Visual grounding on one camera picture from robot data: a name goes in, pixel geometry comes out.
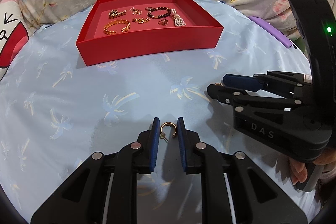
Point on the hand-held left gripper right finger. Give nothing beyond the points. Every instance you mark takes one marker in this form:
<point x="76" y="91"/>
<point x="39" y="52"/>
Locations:
<point x="182" y="145"/>

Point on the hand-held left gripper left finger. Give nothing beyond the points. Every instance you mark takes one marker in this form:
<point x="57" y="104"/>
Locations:
<point x="155" y="145"/>

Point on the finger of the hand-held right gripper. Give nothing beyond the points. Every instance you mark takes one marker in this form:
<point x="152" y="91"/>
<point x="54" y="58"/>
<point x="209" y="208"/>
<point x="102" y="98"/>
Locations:
<point x="225" y="95"/>
<point x="241" y="81"/>

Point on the gold hoop earring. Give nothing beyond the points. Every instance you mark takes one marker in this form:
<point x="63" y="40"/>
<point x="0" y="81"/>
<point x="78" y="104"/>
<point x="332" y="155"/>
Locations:
<point x="168" y="124"/>

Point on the red cardboard box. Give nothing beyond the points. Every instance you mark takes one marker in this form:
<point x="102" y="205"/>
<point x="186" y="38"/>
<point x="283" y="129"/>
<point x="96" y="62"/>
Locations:
<point x="147" y="45"/>

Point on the gold wrist watch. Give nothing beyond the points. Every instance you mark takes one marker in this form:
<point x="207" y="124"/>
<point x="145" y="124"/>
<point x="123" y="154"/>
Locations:
<point x="118" y="14"/>

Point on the person's right hand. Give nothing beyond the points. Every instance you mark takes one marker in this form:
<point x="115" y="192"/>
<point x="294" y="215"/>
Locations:
<point x="298" y="171"/>

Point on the purple plastic strip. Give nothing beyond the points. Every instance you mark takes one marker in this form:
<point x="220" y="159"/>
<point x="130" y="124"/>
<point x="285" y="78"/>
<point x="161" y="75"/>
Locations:
<point x="273" y="32"/>

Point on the cat face pillow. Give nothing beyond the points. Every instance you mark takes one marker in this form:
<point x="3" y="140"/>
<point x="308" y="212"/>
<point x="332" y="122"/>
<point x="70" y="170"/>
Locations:
<point x="10" y="37"/>

